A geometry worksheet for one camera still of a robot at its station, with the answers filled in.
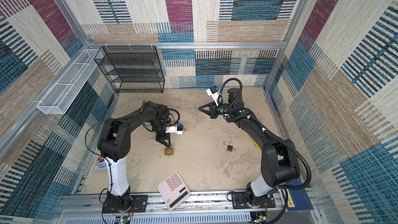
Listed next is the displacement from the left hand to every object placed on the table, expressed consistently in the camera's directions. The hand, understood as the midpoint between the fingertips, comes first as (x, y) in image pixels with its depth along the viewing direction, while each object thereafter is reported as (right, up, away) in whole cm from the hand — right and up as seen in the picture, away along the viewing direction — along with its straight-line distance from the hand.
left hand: (167, 142), depth 88 cm
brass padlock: (+1, -5, -1) cm, 5 cm away
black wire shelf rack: (-30, +46, +23) cm, 60 cm away
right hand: (+18, +19, -9) cm, 28 cm away
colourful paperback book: (-35, -11, -4) cm, 36 cm away
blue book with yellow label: (+64, -23, -15) cm, 69 cm away
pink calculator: (+5, -20, -12) cm, 24 cm away
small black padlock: (+35, -4, +3) cm, 35 cm away
